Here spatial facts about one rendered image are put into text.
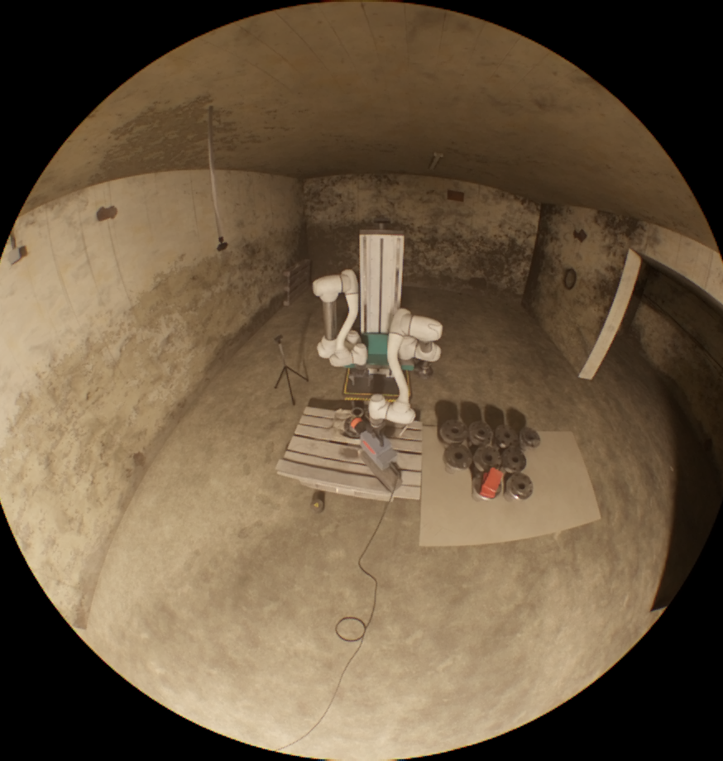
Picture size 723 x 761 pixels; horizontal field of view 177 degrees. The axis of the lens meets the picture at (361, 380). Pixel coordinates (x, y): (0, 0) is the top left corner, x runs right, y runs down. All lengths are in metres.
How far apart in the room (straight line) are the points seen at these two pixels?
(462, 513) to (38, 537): 3.91
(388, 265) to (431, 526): 2.13
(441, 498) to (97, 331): 3.48
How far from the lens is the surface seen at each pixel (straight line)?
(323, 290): 1.65
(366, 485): 1.91
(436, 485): 2.15
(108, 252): 2.82
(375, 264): 1.98
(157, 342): 3.02
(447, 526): 2.06
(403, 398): 1.41
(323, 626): 1.98
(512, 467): 2.23
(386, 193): 6.13
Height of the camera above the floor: 1.92
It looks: 41 degrees down
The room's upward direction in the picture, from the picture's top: 1 degrees counter-clockwise
